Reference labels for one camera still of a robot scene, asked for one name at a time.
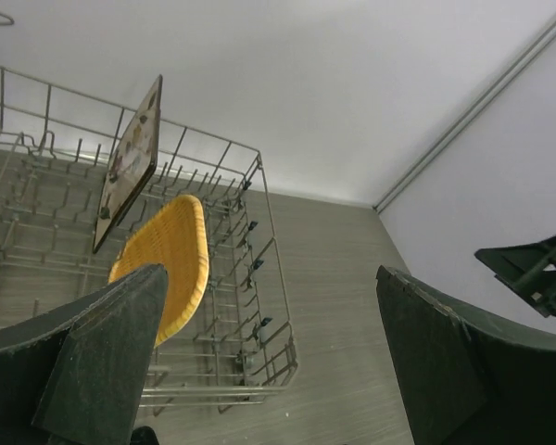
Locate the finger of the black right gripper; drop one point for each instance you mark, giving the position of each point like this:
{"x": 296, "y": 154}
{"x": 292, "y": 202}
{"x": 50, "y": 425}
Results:
{"x": 529, "y": 271}

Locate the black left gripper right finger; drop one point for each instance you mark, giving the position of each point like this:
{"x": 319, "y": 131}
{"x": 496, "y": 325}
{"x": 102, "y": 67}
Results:
{"x": 466, "y": 375}

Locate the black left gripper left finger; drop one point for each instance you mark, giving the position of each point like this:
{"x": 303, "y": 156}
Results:
{"x": 75, "y": 375}

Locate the square patterned plate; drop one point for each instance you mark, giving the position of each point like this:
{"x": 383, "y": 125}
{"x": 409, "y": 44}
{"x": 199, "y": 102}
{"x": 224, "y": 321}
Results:
{"x": 132, "y": 164}

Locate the grey wire dish rack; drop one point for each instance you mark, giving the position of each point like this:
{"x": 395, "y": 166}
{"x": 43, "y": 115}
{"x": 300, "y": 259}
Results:
{"x": 56, "y": 145}

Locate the right aluminium frame post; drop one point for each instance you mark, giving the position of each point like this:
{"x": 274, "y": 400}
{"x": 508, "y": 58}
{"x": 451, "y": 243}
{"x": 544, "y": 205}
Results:
{"x": 500, "y": 82}

